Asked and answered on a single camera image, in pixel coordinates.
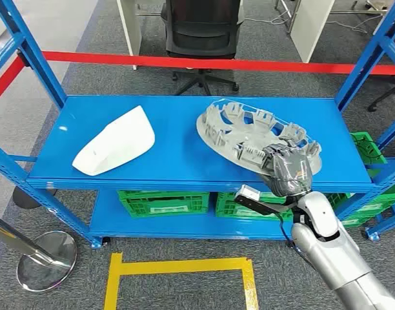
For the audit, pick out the blue metal shelf rack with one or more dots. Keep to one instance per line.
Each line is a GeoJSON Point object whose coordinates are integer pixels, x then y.
{"type": "Point", "coordinates": [185, 149]}
{"type": "Point", "coordinates": [372, 232]}

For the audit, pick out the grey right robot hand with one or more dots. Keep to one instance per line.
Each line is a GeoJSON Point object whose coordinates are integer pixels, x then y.
{"type": "Point", "coordinates": [291, 175]}

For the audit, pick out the grey belt stanchion post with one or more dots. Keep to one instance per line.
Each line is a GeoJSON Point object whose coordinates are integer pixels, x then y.
{"type": "Point", "coordinates": [23, 60]}

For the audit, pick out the white desk panel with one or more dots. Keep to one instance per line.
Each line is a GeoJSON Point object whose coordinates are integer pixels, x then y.
{"type": "Point", "coordinates": [310, 25]}
{"type": "Point", "coordinates": [129, 25]}

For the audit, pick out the chrome stanchion post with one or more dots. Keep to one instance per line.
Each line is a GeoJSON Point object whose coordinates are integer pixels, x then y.
{"type": "Point", "coordinates": [52, 256]}

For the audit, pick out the black office chair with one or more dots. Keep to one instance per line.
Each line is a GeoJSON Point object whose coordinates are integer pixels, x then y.
{"type": "Point", "coordinates": [200, 30]}
{"type": "Point", "coordinates": [388, 96]}

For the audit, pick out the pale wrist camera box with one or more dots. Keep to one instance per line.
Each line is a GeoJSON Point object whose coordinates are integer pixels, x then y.
{"type": "Point", "coordinates": [247, 194]}

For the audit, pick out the white plastic cover part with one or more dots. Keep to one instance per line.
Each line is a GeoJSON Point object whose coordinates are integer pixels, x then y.
{"type": "Point", "coordinates": [117, 143]}

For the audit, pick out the grey plastic wheel hubcap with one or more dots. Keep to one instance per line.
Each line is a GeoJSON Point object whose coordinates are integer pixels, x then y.
{"type": "Point", "coordinates": [236, 132]}

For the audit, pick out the dark base stanchion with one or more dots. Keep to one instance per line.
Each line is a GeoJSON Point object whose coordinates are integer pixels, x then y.
{"type": "Point", "coordinates": [23, 201]}

